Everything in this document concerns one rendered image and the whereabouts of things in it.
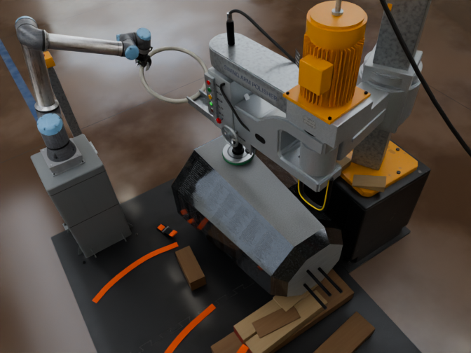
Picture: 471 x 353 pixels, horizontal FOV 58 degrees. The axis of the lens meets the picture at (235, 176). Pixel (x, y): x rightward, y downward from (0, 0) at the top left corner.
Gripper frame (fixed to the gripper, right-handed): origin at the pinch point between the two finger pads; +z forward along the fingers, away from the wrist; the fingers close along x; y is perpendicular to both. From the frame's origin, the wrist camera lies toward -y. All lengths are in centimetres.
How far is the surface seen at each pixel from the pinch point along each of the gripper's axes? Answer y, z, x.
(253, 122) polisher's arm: 48, -59, 86
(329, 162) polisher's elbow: 64, -76, 129
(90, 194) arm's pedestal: 91, 38, 2
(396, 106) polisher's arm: 14, -78, 156
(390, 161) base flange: 9, -24, 183
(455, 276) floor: 47, 21, 269
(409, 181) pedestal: 20, -27, 197
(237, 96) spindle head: 35, -58, 72
